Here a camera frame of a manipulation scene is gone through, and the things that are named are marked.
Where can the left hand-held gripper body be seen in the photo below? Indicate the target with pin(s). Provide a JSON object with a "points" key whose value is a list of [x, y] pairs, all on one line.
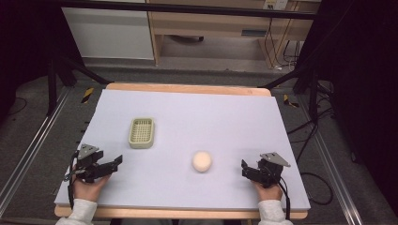
{"points": [[89, 162]]}

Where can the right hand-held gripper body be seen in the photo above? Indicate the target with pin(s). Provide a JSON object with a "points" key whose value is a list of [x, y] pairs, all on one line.
{"points": [[269, 170]]}

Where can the pale green plastic basket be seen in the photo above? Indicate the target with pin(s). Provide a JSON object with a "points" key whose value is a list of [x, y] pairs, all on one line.
{"points": [[141, 132]]}

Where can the beige round bun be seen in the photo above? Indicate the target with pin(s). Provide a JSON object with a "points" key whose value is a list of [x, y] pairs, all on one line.
{"points": [[202, 161]]}

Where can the person's right hand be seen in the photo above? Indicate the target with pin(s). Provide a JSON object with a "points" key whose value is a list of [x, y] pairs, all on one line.
{"points": [[269, 192]]}

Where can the person's left hand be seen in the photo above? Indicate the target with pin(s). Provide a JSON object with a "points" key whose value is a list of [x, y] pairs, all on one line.
{"points": [[89, 189]]}

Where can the light blue foam mat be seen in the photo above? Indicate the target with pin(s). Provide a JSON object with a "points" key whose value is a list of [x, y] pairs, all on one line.
{"points": [[194, 125]]}

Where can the black metal stand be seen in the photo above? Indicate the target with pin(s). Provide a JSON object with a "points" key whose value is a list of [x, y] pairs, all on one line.
{"points": [[313, 100], [51, 87]]}

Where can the wooden table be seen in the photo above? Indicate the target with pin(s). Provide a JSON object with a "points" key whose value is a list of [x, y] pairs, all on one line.
{"points": [[187, 88]]}

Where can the white cabinet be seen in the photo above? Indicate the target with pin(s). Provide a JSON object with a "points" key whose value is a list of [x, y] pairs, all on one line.
{"points": [[109, 33]]}

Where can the dark curtain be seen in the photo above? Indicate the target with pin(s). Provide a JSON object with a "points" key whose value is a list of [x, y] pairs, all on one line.
{"points": [[363, 78], [28, 40]]}

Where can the wooden desk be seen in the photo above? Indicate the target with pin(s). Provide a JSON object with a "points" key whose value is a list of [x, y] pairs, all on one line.
{"points": [[219, 26]]}

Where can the white power strip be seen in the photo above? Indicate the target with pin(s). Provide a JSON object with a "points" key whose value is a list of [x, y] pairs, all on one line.
{"points": [[275, 4]]}

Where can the aluminium floor rail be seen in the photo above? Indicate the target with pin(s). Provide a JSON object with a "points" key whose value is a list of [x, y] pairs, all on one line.
{"points": [[331, 168], [34, 143]]}

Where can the black horizontal frame bar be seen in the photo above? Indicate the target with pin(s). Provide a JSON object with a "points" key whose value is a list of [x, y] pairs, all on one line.
{"points": [[187, 8]]}

